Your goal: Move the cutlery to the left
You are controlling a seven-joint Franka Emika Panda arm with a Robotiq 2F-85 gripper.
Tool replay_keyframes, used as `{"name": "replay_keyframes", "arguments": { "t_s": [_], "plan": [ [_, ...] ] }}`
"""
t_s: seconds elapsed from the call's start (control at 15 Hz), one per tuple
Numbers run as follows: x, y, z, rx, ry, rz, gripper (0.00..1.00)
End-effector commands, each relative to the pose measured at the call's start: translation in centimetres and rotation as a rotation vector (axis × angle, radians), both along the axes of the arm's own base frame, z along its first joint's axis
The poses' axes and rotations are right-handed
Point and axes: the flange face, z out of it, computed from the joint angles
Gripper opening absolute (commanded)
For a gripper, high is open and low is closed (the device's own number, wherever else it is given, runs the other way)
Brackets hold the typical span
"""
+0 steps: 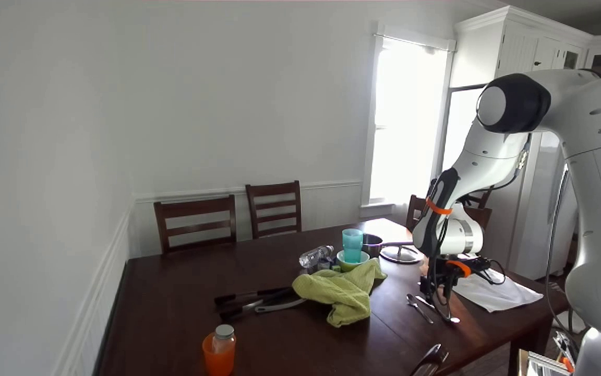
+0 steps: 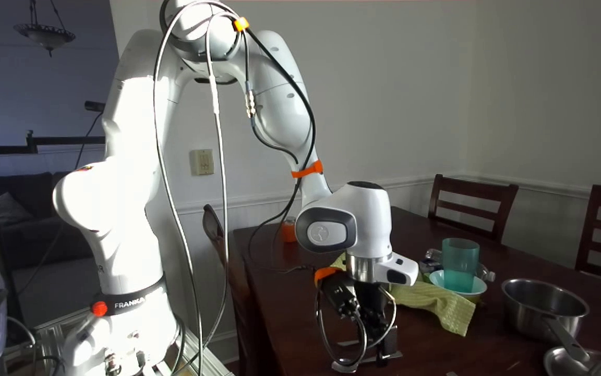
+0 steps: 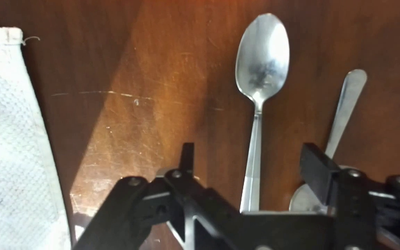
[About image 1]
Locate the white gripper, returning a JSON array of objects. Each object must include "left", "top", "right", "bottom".
[{"left": 419, "top": 255, "right": 490, "bottom": 301}]

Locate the silver spoon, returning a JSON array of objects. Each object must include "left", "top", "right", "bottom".
[{"left": 432, "top": 292, "right": 461, "bottom": 324}]

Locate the silver knife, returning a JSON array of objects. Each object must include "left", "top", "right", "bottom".
[{"left": 406, "top": 294, "right": 433, "bottom": 326}]

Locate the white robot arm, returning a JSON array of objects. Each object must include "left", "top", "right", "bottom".
[{"left": 414, "top": 69, "right": 601, "bottom": 376}]

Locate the white woven cloth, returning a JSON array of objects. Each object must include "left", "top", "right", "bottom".
[{"left": 454, "top": 276, "right": 542, "bottom": 313}]

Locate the steel pan lid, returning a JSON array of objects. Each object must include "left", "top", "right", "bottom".
[{"left": 380, "top": 245, "right": 424, "bottom": 266}]

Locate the steel saucepan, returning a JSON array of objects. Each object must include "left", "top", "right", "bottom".
[{"left": 363, "top": 235, "right": 417, "bottom": 263}]

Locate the light green cloth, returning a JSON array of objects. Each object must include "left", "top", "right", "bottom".
[{"left": 293, "top": 260, "right": 385, "bottom": 329}]

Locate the teal plastic cup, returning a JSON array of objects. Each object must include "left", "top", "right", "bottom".
[{"left": 343, "top": 229, "right": 363, "bottom": 252}]

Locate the teal small bowl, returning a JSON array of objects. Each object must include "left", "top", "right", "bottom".
[{"left": 336, "top": 252, "right": 370, "bottom": 269}]

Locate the white refrigerator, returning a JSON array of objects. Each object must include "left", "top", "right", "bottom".
[{"left": 441, "top": 5, "right": 601, "bottom": 281}]

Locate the orange juice bottle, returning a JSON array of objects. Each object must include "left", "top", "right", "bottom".
[{"left": 202, "top": 324, "right": 236, "bottom": 376}]

